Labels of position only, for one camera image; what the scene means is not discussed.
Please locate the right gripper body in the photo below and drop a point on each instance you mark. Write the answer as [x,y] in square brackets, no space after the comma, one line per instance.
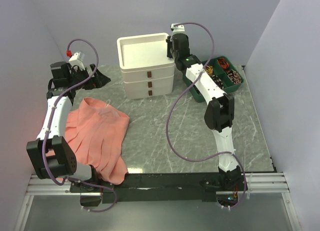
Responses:
[170,53]

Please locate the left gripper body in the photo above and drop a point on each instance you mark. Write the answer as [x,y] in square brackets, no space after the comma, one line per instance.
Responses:
[79,75]

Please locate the white drawer organizer box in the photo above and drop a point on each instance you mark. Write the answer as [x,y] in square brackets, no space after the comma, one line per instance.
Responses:
[146,70]

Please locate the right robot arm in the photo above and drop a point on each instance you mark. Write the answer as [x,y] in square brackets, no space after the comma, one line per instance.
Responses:
[219,114]

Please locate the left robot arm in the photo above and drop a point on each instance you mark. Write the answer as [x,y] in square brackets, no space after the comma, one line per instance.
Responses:
[50,154]

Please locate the green compartment tray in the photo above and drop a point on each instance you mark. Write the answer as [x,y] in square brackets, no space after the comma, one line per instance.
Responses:
[224,74]

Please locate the pink fabric garment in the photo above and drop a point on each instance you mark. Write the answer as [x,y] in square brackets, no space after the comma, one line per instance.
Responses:
[95,133]

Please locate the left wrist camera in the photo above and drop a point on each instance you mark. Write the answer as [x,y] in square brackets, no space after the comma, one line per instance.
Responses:
[77,59]

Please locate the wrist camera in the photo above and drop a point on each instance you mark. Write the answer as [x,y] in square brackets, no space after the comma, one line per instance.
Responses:
[177,28]
[77,59]

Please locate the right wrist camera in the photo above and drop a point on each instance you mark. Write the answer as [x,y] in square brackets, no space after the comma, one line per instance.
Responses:
[177,28]

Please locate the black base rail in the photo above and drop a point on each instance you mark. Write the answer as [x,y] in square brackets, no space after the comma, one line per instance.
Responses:
[138,187]

